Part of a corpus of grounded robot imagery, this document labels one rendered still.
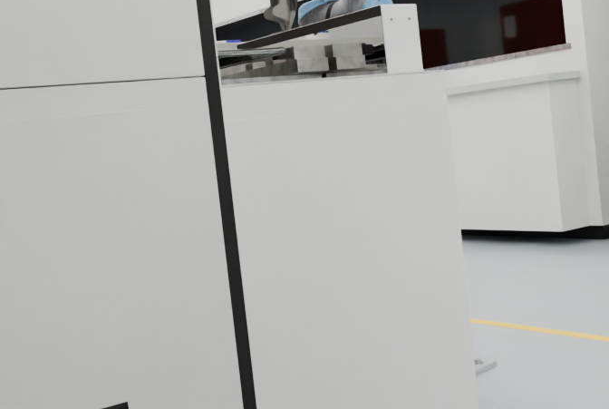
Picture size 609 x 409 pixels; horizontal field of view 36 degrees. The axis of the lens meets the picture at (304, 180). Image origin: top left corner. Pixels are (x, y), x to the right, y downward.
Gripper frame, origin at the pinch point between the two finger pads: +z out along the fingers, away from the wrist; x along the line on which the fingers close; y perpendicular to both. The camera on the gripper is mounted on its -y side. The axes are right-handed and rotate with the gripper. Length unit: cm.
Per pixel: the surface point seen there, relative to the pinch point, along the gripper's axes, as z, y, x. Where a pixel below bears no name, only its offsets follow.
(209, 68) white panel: 14, 60, 66
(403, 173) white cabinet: 34, 10, 46
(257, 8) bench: -76, -279, -438
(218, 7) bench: -87, -279, -497
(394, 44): 9.5, 3.1, 40.0
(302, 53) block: 8.4, 12.6, 21.7
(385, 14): 3.5, 4.6, 40.0
